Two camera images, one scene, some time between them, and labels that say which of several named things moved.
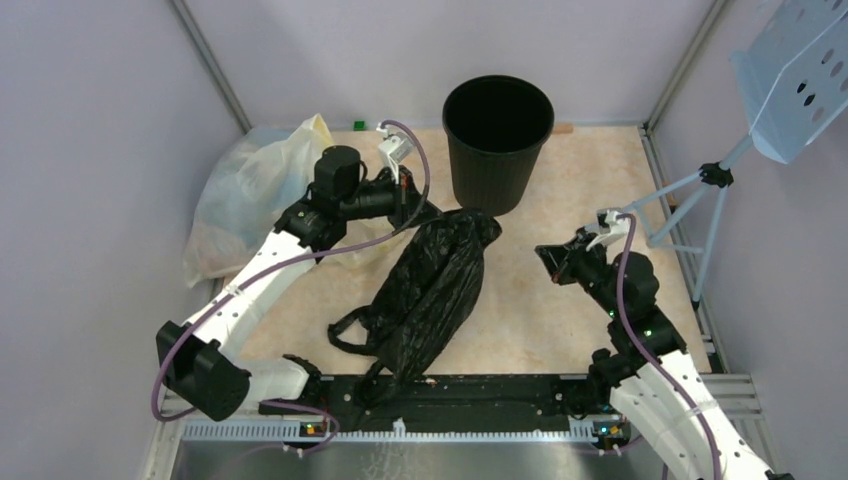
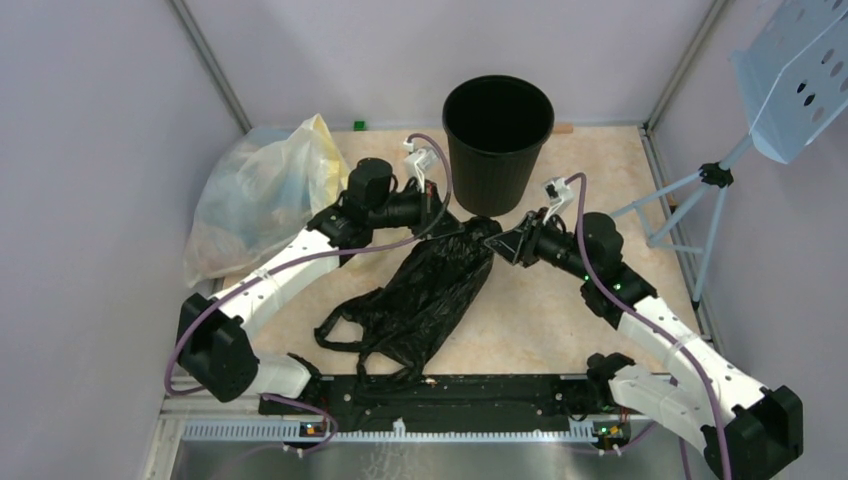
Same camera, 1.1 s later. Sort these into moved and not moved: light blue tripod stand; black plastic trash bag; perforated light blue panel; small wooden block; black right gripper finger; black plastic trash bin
Moved: black right gripper finger; black plastic trash bag
Not moved: small wooden block; light blue tripod stand; black plastic trash bin; perforated light blue panel
